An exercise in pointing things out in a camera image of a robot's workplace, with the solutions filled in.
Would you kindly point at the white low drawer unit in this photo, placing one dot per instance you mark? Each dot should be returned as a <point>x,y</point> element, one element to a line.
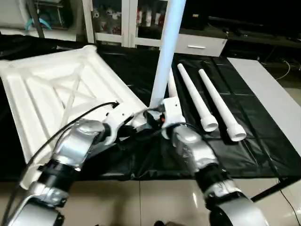
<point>197,46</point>

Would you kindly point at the white glass door cabinet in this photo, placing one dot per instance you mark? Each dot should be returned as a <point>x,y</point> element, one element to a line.
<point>122,19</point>

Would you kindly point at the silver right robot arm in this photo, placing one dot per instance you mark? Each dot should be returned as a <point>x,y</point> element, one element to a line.
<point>197,150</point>

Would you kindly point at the white plastic table leg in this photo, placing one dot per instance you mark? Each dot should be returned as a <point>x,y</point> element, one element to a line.
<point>195,94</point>
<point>218,106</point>
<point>172,89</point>
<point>167,56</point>

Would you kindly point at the black plastic work mat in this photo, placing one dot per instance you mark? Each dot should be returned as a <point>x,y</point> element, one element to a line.
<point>263,146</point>

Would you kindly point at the teal plastic object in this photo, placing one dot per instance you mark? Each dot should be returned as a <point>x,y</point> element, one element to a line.
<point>40,23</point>

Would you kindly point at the white plastic children's table top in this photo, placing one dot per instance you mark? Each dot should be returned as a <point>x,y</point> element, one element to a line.
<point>47,89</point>

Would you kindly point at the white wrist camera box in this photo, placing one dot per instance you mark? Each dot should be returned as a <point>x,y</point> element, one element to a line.
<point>117,115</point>
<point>171,113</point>

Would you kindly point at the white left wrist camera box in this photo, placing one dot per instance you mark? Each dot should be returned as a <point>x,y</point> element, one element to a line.
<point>117,115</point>

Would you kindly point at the black metal table leg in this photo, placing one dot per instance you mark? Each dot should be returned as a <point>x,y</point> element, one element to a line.
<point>277,189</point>

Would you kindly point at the white side table board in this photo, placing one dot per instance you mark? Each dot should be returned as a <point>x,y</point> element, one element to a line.
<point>268,99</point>

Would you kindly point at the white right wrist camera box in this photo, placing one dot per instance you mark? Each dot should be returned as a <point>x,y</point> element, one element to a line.
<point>171,113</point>

